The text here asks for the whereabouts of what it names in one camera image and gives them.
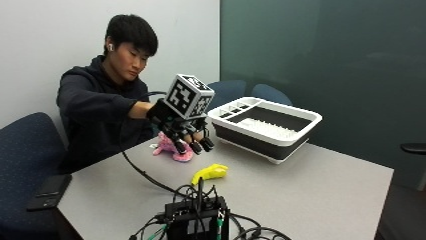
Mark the pink soft toy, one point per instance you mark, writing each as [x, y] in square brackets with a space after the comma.
[166, 146]

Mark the yellow soft toy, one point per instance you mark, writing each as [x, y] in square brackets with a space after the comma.
[210, 172]

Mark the white marker cube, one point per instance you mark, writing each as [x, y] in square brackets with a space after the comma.
[186, 96]

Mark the white and black dish rack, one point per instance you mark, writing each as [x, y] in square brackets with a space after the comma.
[266, 128]

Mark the black electronics box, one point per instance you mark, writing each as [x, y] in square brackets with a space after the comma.
[197, 220]

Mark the the person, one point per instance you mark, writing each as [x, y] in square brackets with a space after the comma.
[93, 110]

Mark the white earbud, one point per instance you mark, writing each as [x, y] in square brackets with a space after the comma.
[110, 47]

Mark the black smartphone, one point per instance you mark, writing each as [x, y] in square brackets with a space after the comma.
[49, 191]

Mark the large blue office chair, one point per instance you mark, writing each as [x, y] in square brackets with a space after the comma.
[26, 153]

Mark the black chair armrest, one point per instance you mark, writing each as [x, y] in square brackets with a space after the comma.
[414, 147]

